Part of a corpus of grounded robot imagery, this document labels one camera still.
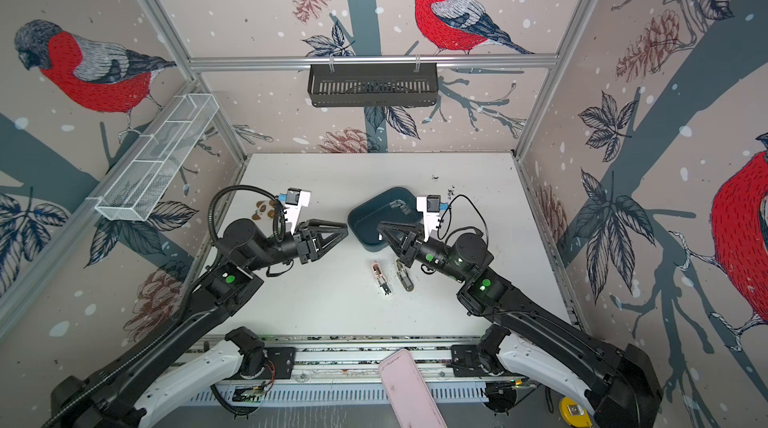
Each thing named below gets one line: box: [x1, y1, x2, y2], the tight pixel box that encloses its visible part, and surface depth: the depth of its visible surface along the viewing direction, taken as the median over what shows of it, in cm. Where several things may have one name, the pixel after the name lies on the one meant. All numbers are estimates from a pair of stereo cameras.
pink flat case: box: [378, 348, 447, 428], surface depth 69 cm
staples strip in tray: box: [390, 199, 411, 215], surface depth 106 cm
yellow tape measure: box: [559, 397, 593, 428], surface depth 67 cm
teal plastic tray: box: [348, 187, 423, 251], surface depth 105 cm
